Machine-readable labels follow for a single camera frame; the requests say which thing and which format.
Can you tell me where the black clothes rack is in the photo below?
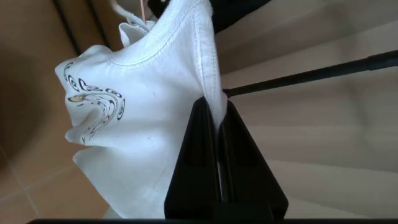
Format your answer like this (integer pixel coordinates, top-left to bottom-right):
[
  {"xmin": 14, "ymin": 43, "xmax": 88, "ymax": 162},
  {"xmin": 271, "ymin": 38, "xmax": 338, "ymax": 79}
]
[{"xmin": 52, "ymin": 0, "xmax": 398, "ymax": 98}]

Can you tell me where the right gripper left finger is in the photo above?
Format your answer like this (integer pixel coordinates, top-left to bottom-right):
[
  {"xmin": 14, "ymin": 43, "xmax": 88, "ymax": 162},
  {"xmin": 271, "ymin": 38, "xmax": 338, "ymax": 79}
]
[{"xmin": 164, "ymin": 96, "xmax": 222, "ymax": 218}]

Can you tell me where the black garment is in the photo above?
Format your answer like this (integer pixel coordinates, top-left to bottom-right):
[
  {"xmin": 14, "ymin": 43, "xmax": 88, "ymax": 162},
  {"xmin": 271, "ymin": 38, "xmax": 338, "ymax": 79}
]
[{"xmin": 147, "ymin": 0, "xmax": 273, "ymax": 34}]

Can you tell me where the white printed garment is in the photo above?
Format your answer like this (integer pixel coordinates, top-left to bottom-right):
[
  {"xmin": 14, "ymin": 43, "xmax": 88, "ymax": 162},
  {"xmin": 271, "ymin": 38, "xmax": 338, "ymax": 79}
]
[{"xmin": 55, "ymin": 0, "xmax": 228, "ymax": 220}]

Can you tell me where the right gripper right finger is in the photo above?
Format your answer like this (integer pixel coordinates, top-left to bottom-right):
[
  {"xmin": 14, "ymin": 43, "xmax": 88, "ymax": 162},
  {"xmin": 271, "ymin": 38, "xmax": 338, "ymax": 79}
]
[{"xmin": 218, "ymin": 100, "xmax": 289, "ymax": 218}]

